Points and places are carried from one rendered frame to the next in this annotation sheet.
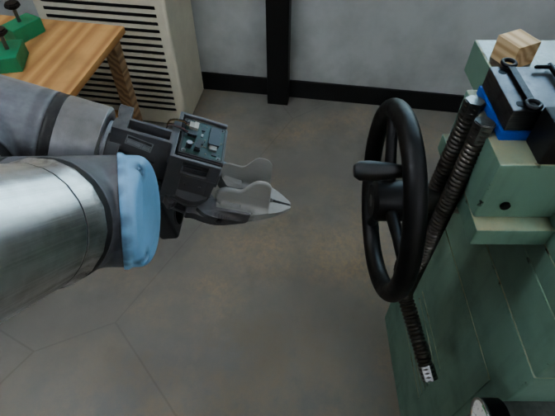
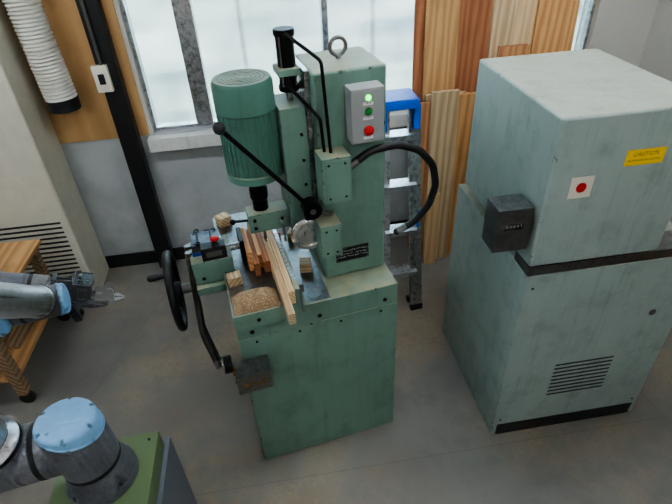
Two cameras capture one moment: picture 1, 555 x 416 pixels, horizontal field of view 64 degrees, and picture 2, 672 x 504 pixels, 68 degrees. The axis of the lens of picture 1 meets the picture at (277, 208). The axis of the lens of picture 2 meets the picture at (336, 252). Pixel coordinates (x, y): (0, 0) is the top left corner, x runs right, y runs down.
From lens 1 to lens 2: 1.26 m
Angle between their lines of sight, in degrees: 18
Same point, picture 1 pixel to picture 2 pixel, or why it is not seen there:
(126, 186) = (58, 289)
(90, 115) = (42, 278)
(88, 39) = (16, 252)
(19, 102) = (18, 278)
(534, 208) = (216, 277)
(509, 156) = (195, 261)
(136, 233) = (63, 300)
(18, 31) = not seen: outside the picture
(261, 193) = (109, 293)
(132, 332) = not seen: hidden behind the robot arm
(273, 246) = (172, 359)
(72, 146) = not seen: hidden behind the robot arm
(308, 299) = (198, 384)
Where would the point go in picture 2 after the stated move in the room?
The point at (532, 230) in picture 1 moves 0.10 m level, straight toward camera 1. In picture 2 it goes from (217, 285) to (198, 304)
